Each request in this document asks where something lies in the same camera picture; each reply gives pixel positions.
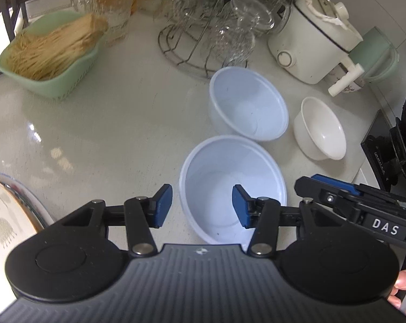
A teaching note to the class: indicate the bundle of dry noodles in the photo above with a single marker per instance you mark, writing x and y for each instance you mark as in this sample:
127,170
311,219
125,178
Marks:
51,50

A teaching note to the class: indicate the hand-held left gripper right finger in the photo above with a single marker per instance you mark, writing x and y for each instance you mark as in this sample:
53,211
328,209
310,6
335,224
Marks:
241,208

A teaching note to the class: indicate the clear glass pitcher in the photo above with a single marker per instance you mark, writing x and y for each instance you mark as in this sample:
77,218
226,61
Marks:
273,6

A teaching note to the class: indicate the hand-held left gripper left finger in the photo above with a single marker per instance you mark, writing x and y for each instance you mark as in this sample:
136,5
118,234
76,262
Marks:
164,205

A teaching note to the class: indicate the green plastic basket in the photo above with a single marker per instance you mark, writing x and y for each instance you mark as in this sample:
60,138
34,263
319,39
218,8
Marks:
78,70

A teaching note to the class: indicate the white electric cooking pot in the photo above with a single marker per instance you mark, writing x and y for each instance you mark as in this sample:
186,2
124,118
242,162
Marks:
303,50

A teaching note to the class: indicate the white ceramic bowl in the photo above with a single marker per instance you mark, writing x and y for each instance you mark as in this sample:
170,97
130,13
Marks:
324,131

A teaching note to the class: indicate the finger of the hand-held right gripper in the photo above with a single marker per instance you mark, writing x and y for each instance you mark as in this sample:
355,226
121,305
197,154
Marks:
337,183
324,197

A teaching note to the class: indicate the textured glass mug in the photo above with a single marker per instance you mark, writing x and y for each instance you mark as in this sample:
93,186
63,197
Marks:
115,23

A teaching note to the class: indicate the floral ceramic mug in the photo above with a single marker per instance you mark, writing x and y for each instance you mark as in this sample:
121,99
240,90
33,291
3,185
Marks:
352,82

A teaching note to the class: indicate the pale green container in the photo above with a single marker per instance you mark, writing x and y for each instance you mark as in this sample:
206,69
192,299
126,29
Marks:
377,53

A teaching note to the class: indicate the leaf print plate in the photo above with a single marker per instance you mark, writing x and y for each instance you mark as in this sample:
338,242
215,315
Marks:
1,215

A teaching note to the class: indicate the pale blue plastic bowl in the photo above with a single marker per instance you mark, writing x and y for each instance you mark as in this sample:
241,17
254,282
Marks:
246,104
209,181

